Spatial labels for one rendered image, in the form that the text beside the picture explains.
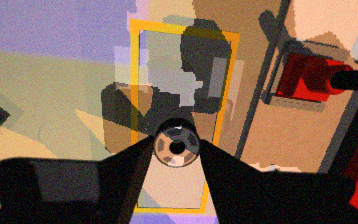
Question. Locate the orange rectangular outline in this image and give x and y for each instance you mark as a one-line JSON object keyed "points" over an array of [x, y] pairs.
{"points": [[137, 25]]}

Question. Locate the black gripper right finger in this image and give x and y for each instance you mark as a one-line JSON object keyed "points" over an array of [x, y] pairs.
{"points": [[242, 194]]}

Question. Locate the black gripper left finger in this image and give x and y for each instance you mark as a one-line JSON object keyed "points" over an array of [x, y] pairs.
{"points": [[110, 187]]}

